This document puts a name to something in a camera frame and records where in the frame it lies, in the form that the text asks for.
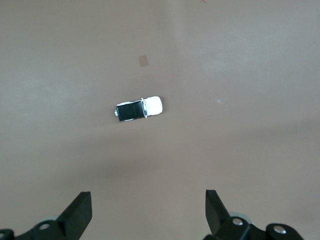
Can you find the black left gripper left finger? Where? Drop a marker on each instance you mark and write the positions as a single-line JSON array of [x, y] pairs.
[[72, 217]]

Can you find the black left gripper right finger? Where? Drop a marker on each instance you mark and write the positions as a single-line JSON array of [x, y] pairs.
[[217, 215]]

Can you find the small brown tape patch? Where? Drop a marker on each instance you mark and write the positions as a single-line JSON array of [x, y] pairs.
[[143, 61]]

